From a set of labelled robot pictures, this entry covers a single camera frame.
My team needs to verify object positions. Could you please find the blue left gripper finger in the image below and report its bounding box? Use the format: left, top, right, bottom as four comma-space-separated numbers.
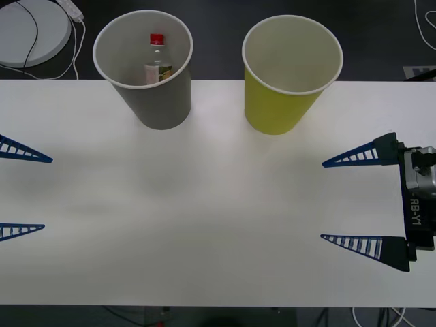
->
0, 134, 54, 164
0, 223, 46, 243

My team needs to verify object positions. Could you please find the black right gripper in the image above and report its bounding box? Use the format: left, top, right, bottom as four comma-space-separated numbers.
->
320, 131, 436, 273

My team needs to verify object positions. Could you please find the clear bottle with red cap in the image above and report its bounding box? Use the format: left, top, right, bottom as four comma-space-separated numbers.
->
143, 33, 174, 84

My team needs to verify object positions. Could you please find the white round floor disc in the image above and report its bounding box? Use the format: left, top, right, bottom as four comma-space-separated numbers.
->
0, 0, 73, 68

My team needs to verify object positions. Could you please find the grey plastic waste bin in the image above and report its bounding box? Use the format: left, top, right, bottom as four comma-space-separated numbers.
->
92, 10, 195, 131

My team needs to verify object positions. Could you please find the yellow-green plastic waste bin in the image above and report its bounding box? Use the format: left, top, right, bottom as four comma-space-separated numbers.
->
241, 14, 344, 136

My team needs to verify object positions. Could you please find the white power strip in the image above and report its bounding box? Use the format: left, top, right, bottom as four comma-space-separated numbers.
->
56, 0, 84, 22

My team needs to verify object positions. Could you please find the white power strip cable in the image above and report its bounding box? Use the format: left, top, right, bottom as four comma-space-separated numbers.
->
0, 19, 87, 81

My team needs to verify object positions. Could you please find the white cable under table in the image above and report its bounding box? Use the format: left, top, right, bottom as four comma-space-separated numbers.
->
352, 306, 411, 327

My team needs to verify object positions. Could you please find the thin black cable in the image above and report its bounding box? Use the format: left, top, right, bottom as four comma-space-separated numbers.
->
13, 0, 39, 68

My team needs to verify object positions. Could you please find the white looped cable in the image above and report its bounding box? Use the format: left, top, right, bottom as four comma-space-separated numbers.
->
414, 0, 436, 50

